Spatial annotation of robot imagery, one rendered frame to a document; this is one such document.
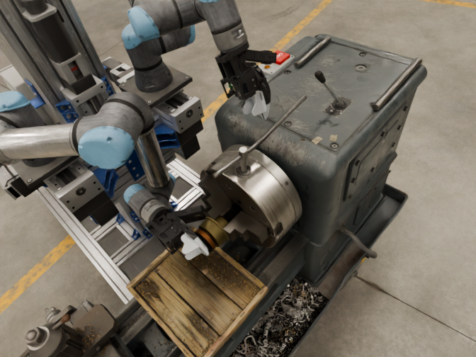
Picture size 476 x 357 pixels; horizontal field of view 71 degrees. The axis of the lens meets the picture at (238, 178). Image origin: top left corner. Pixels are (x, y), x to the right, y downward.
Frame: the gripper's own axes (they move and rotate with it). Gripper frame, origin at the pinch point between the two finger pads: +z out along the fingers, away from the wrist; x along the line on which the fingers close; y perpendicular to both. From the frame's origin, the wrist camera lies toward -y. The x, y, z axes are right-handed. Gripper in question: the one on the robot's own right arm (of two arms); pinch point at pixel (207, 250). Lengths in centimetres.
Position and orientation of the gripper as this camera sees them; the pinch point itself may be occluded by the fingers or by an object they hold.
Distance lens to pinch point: 95.7
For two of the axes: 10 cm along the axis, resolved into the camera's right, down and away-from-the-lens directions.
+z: 7.1, 4.8, -5.2
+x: -1.3, -6.3, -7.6
